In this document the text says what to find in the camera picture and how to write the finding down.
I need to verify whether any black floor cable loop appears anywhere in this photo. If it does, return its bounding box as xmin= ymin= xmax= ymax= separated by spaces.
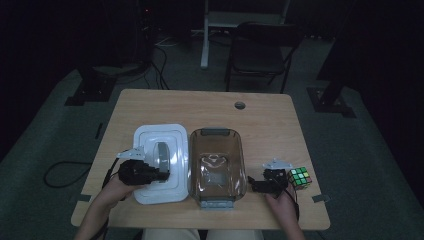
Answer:
xmin=43 ymin=160 xmax=94 ymax=189

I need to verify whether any right hand-held gripper cable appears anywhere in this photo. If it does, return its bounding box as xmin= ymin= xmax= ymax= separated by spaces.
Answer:
xmin=282 ymin=188 xmax=301 ymax=223

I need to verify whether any black floor cables bundle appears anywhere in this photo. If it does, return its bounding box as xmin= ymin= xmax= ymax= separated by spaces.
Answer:
xmin=145 ymin=42 xmax=172 ymax=91

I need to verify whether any white metal desk frame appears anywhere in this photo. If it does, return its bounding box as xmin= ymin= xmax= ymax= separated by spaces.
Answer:
xmin=199 ymin=0 xmax=292 ymax=70

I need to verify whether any dark computer tower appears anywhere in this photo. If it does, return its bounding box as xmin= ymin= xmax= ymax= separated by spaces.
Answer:
xmin=134 ymin=0 xmax=156 ymax=68

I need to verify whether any white container lid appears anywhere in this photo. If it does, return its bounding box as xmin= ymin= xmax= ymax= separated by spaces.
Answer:
xmin=132 ymin=123 xmax=191 ymax=205

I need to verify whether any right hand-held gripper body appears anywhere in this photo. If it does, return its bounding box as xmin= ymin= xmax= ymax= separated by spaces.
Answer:
xmin=261 ymin=157 xmax=294 ymax=196

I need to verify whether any hand-held gripper cable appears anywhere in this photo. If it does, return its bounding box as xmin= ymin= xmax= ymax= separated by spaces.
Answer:
xmin=282 ymin=188 xmax=301 ymax=223
xmin=96 ymin=157 xmax=122 ymax=240

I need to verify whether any grey tape piece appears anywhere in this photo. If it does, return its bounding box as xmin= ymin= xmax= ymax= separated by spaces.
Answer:
xmin=311 ymin=193 xmax=332 ymax=204
xmin=68 ymin=193 xmax=92 ymax=204

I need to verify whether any black folding chair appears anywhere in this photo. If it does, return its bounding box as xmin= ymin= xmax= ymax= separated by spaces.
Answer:
xmin=224 ymin=21 xmax=305 ymax=95

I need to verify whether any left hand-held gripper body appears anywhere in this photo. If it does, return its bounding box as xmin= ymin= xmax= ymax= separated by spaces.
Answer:
xmin=116 ymin=146 xmax=162 ymax=187

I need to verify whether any person's right hand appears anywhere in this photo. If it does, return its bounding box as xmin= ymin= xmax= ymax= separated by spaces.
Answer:
xmin=264 ymin=184 xmax=300 ymax=225

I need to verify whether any colourful puzzle cube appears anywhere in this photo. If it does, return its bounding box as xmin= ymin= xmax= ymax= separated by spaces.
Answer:
xmin=287 ymin=166 xmax=314 ymax=191

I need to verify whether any clear plastic container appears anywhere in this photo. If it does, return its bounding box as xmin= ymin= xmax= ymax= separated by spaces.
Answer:
xmin=187 ymin=127 xmax=249 ymax=211

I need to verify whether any person's left hand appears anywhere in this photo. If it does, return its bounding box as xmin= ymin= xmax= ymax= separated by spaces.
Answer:
xmin=95 ymin=173 xmax=145 ymax=210

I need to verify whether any left hand-held gripper cable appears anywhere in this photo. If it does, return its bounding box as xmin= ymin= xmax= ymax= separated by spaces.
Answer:
xmin=96 ymin=157 xmax=122 ymax=240

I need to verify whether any black stand base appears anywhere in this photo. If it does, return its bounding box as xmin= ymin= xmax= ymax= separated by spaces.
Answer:
xmin=64 ymin=65 xmax=118 ymax=107
xmin=306 ymin=33 xmax=357 ymax=119

